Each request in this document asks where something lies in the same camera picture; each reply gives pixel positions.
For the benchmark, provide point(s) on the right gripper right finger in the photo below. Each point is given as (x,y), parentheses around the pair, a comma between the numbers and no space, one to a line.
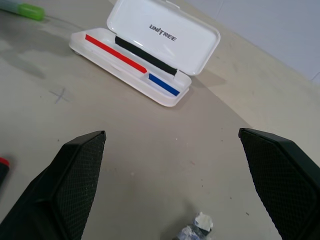
(285,180)

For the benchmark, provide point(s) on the green capped marker pen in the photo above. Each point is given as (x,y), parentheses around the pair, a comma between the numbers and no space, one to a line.
(31,11)

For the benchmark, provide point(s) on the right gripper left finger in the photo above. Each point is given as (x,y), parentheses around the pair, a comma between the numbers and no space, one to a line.
(62,190)

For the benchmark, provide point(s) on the white rectangular box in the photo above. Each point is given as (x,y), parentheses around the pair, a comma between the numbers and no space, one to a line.
(160,20)

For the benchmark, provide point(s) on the black marker red band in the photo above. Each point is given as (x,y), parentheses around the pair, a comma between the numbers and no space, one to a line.
(3,172)

